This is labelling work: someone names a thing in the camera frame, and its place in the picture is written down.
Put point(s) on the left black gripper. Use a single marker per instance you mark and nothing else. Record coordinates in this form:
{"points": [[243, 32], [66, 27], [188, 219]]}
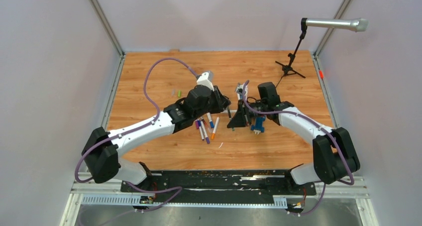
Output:
{"points": [[222, 103]]}

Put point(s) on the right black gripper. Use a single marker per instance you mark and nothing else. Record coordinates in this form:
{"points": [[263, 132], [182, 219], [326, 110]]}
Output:
{"points": [[241, 118]]}

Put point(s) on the dark green cap pen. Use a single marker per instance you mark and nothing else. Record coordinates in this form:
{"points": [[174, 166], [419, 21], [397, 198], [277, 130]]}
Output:
{"points": [[230, 117]]}

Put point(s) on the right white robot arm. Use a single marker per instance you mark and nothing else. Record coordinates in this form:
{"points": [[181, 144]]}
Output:
{"points": [[334, 154]]}

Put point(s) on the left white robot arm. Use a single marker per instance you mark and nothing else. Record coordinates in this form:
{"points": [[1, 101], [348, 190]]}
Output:
{"points": [[104, 150]]}

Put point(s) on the blue red toy robot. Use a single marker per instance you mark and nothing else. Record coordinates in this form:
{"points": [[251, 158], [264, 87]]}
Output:
{"points": [[258, 125]]}

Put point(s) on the navy cap marker lower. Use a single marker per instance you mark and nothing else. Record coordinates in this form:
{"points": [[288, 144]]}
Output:
{"points": [[200, 130]]}

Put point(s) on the purple tip white marker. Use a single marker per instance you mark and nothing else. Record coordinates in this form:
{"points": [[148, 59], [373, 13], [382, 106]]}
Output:
{"points": [[206, 137]]}

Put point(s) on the black microphone tripod stand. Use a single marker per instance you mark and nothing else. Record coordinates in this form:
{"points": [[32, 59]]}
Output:
{"points": [[288, 69]]}

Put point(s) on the silver microphone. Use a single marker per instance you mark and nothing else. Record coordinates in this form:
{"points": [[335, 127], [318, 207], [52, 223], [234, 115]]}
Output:
{"points": [[356, 25]]}

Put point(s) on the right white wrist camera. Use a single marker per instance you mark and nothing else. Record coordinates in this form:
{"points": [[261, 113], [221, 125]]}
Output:
{"points": [[242, 89]]}

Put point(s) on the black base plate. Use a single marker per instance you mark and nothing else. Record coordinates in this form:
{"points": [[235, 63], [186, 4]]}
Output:
{"points": [[227, 186]]}

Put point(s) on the grey slotted cable duct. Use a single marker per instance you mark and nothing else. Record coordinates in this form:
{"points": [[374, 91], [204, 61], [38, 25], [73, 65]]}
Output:
{"points": [[139, 201]]}

